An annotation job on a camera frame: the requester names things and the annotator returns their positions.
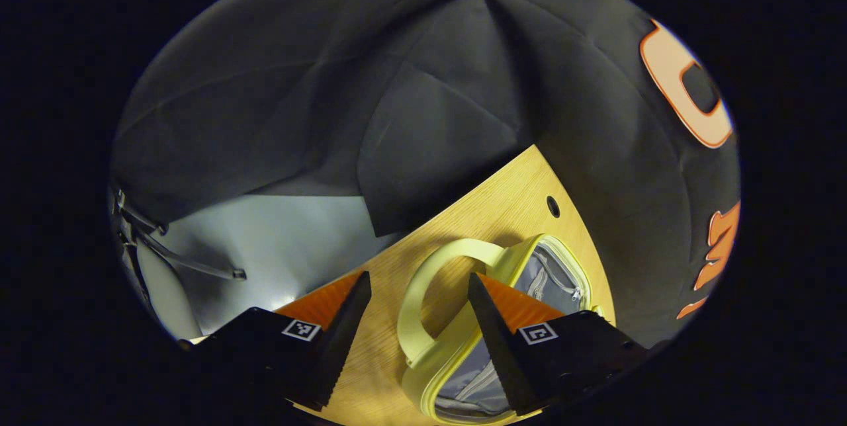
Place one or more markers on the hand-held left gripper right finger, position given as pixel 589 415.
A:
pixel 499 346

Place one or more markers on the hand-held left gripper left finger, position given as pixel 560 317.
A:
pixel 344 340

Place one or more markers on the pale yellow suitcase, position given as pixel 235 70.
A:
pixel 417 300

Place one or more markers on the grey metal stand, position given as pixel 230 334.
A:
pixel 192 266

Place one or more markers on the black backdrop cloth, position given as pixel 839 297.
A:
pixel 430 82

